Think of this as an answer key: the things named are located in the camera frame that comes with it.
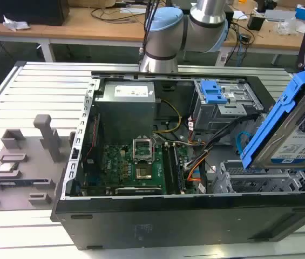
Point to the hard disk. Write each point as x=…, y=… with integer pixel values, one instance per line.
x=273, y=121

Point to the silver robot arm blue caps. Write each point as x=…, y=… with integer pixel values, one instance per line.
x=165, y=35

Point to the metal disk bay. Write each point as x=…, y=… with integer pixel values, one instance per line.
x=260, y=180

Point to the black expansion slot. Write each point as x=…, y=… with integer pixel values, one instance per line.
x=138, y=191

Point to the clear plastic packaging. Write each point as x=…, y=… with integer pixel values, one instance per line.
x=290, y=27

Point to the small black power adapter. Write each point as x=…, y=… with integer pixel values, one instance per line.
x=255, y=22

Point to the blue plastic cage latch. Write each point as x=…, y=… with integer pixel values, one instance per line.
x=213, y=93

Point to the grey metal drive cage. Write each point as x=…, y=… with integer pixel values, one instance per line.
x=209, y=113

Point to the grey power supply unit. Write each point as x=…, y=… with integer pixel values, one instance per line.
x=125, y=113

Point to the wooden desk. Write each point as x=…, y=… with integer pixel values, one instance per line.
x=101, y=31

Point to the CPU socket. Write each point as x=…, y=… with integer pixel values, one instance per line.
x=144, y=173

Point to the green motherboard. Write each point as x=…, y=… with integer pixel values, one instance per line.
x=114, y=162

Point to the black PC case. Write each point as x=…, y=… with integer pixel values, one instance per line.
x=168, y=224

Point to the large black box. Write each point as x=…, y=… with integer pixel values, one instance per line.
x=25, y=12

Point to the crumpled white paper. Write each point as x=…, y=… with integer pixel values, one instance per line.
x=16, y=24

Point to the grey parts rack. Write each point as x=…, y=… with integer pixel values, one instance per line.
x=33, y=164

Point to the RAM stick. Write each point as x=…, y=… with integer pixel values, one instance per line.
x=20, y=182

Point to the silver CPU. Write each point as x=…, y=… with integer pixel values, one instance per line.
x=5, y=167

